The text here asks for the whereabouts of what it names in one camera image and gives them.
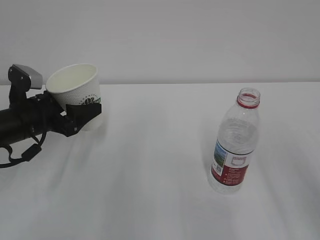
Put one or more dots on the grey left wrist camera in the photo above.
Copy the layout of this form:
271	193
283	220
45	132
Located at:
22	79

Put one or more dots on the white paper cup green logo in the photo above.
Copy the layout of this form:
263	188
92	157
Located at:
75	85

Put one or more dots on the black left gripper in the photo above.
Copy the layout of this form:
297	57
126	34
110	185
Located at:
66	121

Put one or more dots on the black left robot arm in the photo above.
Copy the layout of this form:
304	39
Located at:
18	123

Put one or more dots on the clear Nongfu Spring water bottle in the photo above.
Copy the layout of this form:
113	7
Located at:
237	139

